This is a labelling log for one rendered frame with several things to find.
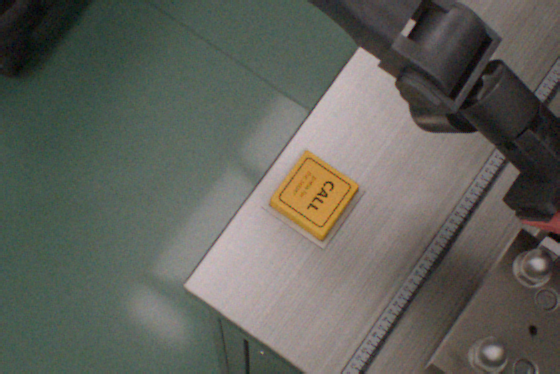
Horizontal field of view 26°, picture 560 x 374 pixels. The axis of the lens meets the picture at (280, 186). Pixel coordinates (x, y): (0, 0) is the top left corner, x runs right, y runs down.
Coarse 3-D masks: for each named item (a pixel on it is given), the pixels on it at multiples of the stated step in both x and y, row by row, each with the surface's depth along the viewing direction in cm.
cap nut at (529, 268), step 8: (536, 248) 116; (520, 256) 116; (528, 256) 114; (536, 256) 113; (544, 256) 113; (520, 264) 115; (528, 264) 113; (536, 264) 113; (544, 264) 113; (552, 264) 113; (520, 272) 115; (528, 272) 114; (536, 272) 113; (544, 272) 113; (552, 272) 115; (520, 280) 116; (528, 280) 115; (536, 280) 115; (544, 280) 116
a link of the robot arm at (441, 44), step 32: (320, 0) 104; (352, 0) 102; (384, 0) 102; (416, 0) 102; (448, 0) 102; (352, 32) 104; (384, 32) 101; (416, 32) 103; (448, 32) 102; (480, 32) 103; (384, 64) 105; (416, 64) 101; (448, 64) 102
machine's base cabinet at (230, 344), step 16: (224, 336) 145; (240, 336) 135; (224, 352) 159; (240, 352) 148; (256, 352) 140; (224, 368) 177; (240, 368) 164; (256, 368) 154; (272, 368) 144; (288, 368) 133
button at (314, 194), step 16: (304, 160) 131; (320, 160) 131; (288, 176) 130; (304, 176) 130; (320, 176) 130; (336, 176) 130; (288, 192) 130; (304, 192) 130; (320, 192) 130; (336, 192) 130; (352, 192) 130; (288, 208) 129; (304, 208) 129; (320, 208) 129; (336, 208) 129; (304, 224) 129; (320, 224) 129
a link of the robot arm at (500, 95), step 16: (496, 64) 106; (480, 80) 105; (496, 80) 105; (512, 80) 105; (480, 96) 104; (496, 96) 104; (512, 96) 105; (528, 96) 106; (464, 112) 106; (480, 112) 105; (496, 112) 105; (512, 112) 105; (528, 112) 105; (480, 128) 107; (496, 128) 106; (512, 128) 106
